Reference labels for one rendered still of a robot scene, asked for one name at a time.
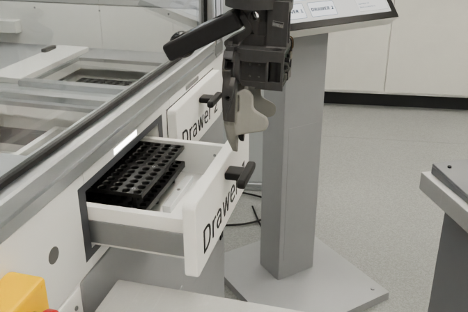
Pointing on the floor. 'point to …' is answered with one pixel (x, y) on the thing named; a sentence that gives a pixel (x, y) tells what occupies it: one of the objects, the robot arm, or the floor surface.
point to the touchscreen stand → (297, 207)
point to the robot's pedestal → (449, 248)
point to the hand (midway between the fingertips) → (233, 136)
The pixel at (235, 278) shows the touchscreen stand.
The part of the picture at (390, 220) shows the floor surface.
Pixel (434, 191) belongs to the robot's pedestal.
